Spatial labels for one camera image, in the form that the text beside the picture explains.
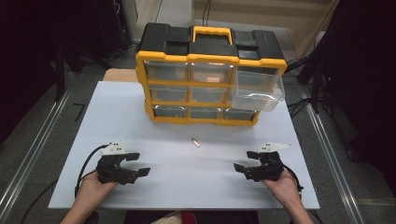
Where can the person's right hand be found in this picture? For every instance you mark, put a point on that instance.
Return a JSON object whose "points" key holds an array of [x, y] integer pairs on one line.
{"points": [[285, 188]]}

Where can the black metal stand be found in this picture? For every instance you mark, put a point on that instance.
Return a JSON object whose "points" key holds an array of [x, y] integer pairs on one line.
{"points": [[59, 74], [316, 81]]}

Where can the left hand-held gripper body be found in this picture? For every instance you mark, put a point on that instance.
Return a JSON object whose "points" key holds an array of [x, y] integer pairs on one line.
{"points": [[109, 169]]}

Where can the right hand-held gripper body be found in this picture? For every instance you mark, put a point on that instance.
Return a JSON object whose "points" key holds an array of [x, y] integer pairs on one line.
{"points": [[267, 169]]}

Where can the group of clear closed drawers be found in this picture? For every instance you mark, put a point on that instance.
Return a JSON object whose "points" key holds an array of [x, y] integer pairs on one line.
{"points": [[208, 94]]}

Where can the black equipment case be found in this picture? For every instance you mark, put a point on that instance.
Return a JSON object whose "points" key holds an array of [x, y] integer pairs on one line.
{"points": [[115, 28]]}

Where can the dark curtain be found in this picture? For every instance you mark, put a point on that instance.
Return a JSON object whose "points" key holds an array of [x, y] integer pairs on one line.
{"points": [[367, 77], [28, 46]]}

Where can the person's left hand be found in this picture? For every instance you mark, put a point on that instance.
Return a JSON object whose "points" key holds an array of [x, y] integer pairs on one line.
{"points": [[90, 188]]}

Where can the metal floor rail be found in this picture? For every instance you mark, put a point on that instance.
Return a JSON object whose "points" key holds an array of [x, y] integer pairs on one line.
{"points": [[330, 155], [31, 155]]}

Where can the yellow black organizer cabinet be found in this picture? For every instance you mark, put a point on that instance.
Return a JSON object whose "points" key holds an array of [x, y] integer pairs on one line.
{"points": [[211, 49]]}

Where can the small metal cylinder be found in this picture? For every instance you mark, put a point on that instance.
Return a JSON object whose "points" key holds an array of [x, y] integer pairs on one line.
{"points": [[195, 142]]}

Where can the clear plastic drawer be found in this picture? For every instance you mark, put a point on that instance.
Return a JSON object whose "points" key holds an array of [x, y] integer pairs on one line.
{"points": [[258, 95]]}

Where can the person's dark clothing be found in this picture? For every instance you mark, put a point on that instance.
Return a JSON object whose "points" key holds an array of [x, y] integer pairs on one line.
{"points": [[224, 217]]}

